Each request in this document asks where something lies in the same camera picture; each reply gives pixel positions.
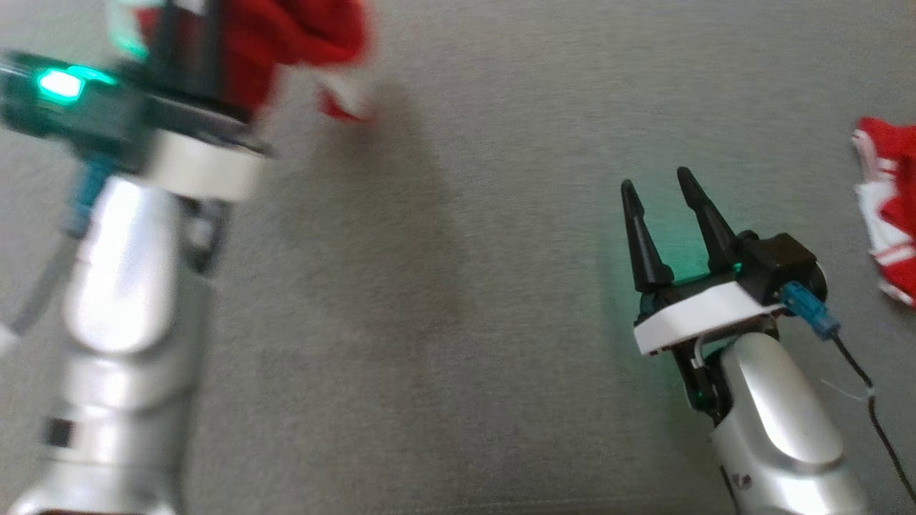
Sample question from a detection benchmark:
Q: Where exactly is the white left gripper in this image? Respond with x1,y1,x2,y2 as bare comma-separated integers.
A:
136,0,276,205

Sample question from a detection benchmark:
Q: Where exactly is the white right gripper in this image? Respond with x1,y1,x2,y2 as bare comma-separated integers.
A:
620,167,784,357

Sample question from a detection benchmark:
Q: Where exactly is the red white striped garment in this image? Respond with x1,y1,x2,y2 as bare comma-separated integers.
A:
850,117,916,308

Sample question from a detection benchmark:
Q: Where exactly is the teal right cable connector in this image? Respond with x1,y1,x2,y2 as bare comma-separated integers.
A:
780,281,842,340

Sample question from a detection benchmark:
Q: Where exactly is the teal cable connector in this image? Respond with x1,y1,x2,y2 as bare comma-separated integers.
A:
64,161,115,237
780,281,842,340

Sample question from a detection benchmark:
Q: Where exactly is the teal left cable connector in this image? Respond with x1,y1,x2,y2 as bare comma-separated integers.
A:
64,161,115,237

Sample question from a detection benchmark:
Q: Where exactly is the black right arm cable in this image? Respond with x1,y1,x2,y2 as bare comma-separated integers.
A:
830,336,916,501

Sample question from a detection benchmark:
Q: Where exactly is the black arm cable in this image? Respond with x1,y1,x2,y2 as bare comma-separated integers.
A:
830,336,916,501
0,236,72,358

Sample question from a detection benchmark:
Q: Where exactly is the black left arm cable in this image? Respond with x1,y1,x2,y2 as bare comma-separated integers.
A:
0,236,72,358

